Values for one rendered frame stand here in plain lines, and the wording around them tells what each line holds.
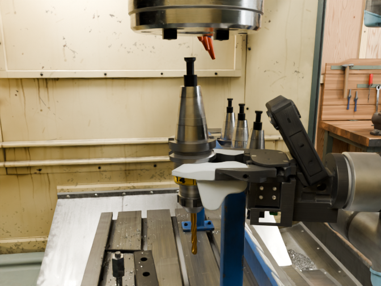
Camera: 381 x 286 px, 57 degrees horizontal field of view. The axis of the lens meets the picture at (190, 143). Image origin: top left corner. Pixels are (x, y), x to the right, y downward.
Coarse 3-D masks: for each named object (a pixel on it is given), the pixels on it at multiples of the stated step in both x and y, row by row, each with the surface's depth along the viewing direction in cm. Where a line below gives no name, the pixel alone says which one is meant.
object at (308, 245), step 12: (288, 228) 163; (300, 228) 160; (288, 240) 154; (300, 240) 152; (312, 240) 149; (300, 252) 144; (312, 252) 142; (324, 252) 140; (324, 264) 133; (336, 264) 132; (336, 276) 126; (348, 276) 124
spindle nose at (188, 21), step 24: (144, 0) 36; (168, 0) 35; (192, 0) 34; (216, 0) 35; (240, 0) 36; (144, 24) 37; (168, 24) 36; (192, 24) 35; (216, 24) 35; (240, 24) 37
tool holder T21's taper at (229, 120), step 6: (228, 114) 87; (234, 114) 88; (228, 120) 87; (234, 120) 88; (222, 126) 89; (228, 126) 87; (222, 132) 88; (228, 132) 87; (222, 138) 88; (228, 138) 88
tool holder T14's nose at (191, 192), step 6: (180, 186) 46; (180, 192) 47; (186, 192) 46; (192, 192) 46; (198, 192) 46; (180, 198) 47; (186, 198) 46; (192, 198) 46; (198, 198) 46; (180, 204) 47; (186, 204) 46; (192, 204) 46; (198, 204) 46; (186, 210) 47; (192, 210) 46; (198, 210) 47
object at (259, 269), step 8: (248, 240) 92; (248, 248) 91; (248, 256) 91; (256, 256) 85; (248, 264) 92; (256, 264) 85; (264, 264) 81; (256, 272) 85; (264, 272) 79; (256, 280) 85; (264, 280) 79; (272, 280) 76
